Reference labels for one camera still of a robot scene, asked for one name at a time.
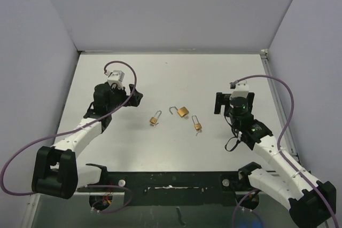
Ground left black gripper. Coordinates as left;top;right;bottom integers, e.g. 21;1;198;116
107;83;142;112

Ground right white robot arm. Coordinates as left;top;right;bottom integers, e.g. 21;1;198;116
214;92;337;227

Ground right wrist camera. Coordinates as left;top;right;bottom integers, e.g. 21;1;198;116
230;80;249;99

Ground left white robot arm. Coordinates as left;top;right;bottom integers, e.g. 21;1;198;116
32;82;143;199

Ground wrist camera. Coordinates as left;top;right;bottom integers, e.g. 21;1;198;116
107;70;125;88
230;80;249;99

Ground long-shackle brass padlock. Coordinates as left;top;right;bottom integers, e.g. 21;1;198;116
191;115;203;134
149;110;162;127

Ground aluminium frame rail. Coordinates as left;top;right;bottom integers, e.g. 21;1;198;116
260;49;302;164

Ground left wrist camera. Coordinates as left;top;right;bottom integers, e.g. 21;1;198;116
107;70;125;88

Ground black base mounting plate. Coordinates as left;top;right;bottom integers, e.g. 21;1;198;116
78;171;252;206

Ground wide brass padlock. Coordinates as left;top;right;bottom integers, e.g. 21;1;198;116
169;106;189;119

